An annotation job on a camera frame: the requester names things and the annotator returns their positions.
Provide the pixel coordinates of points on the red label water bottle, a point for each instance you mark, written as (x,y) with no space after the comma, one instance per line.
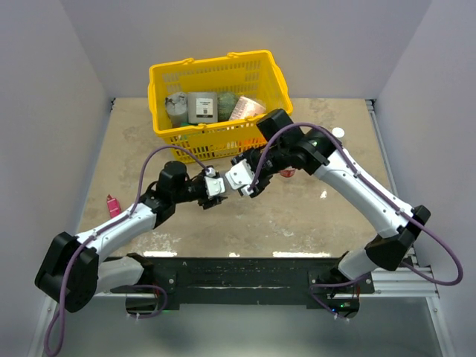
(288,172)

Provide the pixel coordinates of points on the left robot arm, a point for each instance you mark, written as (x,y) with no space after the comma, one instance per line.
(76,267)

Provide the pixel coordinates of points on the grey crumpled can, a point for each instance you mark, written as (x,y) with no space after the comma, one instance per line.
(177,108)

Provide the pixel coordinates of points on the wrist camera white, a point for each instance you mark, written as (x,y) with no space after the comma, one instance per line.
(214,183)
(240,177)

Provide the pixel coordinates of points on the aluminium frame rail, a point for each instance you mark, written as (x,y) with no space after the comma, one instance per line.
(409,280)

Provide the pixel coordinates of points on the yellow plastic basket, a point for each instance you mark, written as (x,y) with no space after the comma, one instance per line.
(253,74)

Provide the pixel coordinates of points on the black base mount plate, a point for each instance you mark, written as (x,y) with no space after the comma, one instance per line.
(176,281)

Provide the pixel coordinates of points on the green packet in basket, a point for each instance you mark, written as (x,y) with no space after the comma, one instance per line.
(184,124)

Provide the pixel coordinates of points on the pink printed package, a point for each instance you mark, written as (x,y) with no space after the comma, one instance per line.
(246,108)

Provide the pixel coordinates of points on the grey box with label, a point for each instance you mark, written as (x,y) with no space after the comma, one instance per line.
(202,107)

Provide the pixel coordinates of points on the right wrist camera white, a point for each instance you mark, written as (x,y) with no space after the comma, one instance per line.
(240,177)

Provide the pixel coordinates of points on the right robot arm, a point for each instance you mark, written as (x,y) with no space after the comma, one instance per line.
(321,155)

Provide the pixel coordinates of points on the pink snack packet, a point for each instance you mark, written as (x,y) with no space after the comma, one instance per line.
(113,206)

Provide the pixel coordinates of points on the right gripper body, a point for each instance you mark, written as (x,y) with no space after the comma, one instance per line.
(266,172)

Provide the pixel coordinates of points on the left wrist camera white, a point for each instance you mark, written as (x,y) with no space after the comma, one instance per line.
(214,183)

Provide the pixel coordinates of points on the green round vegetable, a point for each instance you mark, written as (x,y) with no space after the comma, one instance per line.
(226,102)

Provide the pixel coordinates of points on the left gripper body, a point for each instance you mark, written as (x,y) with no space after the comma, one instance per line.
(193,191)

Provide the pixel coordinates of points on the white bottle cap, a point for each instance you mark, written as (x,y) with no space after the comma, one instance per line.
(338,132)

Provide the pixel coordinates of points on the orange item in basket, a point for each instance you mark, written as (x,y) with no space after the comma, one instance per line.
(250,137)

